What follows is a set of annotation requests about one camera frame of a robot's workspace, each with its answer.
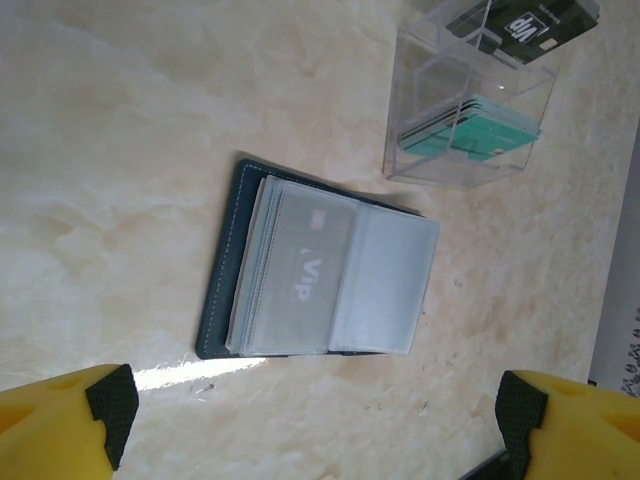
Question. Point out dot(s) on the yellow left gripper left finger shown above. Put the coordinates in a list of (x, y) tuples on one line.
[(50, 430)]

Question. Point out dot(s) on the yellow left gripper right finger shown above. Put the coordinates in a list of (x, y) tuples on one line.
[(575, 435)]

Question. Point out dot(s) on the blue leather card holder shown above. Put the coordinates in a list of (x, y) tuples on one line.
[(225, 280)]

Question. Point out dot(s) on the black VIP credit card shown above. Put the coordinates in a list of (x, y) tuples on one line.
[(310, 270)]

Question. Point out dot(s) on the teal credit card stack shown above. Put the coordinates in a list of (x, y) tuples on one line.
[(490, 135)]

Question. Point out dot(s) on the black VIP cards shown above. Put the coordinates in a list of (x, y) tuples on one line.
[(540, 30)]

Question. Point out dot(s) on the clear acrylic card box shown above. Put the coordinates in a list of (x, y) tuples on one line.
[(450, 115)]

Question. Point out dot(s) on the aluminium frame beam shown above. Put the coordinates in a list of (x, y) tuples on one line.
[(617, 280)]

